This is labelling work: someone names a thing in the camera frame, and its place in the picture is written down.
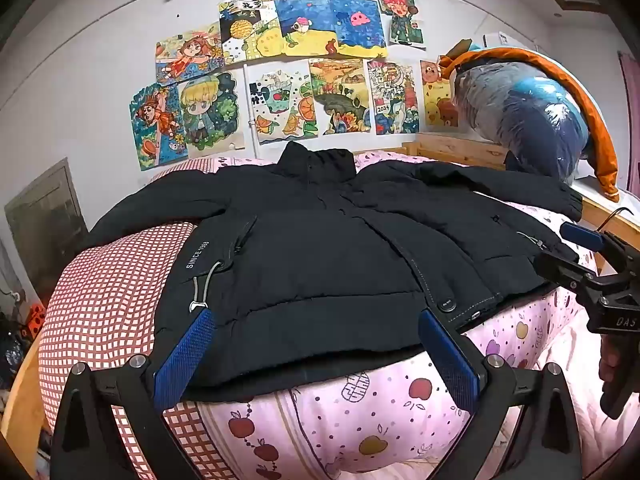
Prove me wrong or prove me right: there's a black padded jacket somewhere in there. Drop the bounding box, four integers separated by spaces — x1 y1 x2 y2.
75 141 585 403

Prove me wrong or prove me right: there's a landscape turtle drawing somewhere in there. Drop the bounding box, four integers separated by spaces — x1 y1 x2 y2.
308 57 373 137

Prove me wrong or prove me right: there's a plastic bag of clothes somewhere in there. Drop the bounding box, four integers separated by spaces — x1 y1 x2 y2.
452 57 596 181

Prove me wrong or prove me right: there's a wooden bed frame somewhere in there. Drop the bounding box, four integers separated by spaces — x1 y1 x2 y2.
352 132 640 261

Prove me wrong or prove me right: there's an orange-haired girl drawing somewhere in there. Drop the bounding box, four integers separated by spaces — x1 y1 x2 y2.
155 29 227 84

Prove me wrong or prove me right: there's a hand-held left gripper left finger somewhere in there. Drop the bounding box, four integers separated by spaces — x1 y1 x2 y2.
50 307 217 480

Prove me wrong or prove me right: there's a pineapple and dots drawing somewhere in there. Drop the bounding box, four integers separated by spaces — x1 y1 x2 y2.
218 0 282 64

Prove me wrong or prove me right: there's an orange cloth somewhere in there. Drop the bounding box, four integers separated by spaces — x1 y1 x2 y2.
440 40 621 198

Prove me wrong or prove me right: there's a town buildings drawing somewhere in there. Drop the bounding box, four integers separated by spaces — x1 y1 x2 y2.
366 57 421 136

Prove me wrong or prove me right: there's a blue sea fish drawing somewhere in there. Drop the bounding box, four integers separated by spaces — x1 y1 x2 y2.
273 0 335 58

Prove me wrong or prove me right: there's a turtles and cup drawing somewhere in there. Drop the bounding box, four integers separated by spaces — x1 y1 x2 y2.
245 59 319 146

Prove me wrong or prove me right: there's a black cable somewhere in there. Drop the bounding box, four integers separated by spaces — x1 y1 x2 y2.
597 206 632 235

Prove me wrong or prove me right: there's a pink curtain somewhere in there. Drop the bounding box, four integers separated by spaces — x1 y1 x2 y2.
617 50 640 127

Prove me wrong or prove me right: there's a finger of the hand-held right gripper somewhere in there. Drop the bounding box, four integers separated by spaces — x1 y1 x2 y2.
534 251 598 291
559 221 608 252

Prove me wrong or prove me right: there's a red checked bedsheet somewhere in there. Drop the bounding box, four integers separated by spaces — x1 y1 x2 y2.
39 156 236 480

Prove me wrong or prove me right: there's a grey wall panel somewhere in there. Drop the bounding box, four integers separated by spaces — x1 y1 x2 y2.
4 157 90 282

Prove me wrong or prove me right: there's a pink apple-print quilt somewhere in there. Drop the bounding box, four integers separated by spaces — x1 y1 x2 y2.
150 150 640 480

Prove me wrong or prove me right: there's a red-haired boy drawing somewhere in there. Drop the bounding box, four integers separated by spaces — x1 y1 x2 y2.
375 0 427 51

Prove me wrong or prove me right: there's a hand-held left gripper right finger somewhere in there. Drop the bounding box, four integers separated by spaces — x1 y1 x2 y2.
418 309 585 480

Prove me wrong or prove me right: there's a blue sea pink blob drawing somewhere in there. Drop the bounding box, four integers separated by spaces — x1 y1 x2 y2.
329 0 389 59

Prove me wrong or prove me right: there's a blond child drawing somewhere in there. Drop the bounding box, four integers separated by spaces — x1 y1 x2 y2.
177 70 246 154

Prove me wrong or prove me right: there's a dark clutter pile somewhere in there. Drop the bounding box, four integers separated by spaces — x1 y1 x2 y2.
0 310 32 392

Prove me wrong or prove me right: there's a person's right hand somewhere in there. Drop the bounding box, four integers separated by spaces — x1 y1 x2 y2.
599 331 626 387

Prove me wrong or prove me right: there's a swinging girl drawing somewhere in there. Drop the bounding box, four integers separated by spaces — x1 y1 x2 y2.
129 82 189 167

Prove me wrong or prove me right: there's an orange toy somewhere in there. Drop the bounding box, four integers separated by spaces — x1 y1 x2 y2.
26 302 49 334

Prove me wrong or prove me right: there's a brown bears drawing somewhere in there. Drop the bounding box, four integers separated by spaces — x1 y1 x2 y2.
419 59 460 129

